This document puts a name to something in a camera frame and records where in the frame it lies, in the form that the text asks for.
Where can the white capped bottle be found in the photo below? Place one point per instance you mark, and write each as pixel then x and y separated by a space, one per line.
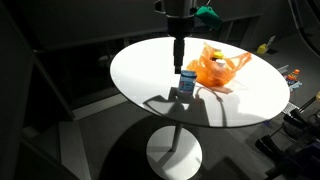
pixel 220 62

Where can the orange plastic bag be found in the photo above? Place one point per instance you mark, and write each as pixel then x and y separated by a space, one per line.
pixel 208 74

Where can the blue white box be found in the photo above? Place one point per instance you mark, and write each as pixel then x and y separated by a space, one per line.
pixel 187 82

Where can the white flat strip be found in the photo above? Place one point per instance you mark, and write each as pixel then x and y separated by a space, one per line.
pixel 283 69

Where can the white table pedestal base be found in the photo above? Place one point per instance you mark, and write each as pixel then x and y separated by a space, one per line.
pixel 173 156

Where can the round white table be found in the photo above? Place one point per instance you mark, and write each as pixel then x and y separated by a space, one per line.
pixel 83 63

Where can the white card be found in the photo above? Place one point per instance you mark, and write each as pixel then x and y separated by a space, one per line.
pixel 271 40

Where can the black bar clamp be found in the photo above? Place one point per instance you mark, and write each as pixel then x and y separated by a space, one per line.
pixel 300 121
pixel 268 146

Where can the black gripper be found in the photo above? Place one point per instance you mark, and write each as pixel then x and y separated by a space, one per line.
pixel 180 26

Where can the orange capped drink bottle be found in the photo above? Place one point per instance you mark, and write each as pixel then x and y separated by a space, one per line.
pixel 293 75

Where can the yellow capped bottle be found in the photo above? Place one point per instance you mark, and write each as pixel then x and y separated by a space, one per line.
pixel 218 55

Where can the blue white packet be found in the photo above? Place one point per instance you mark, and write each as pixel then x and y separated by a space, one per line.
pixel 294 85

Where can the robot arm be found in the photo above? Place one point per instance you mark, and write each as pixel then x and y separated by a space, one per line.
pixel 178 7

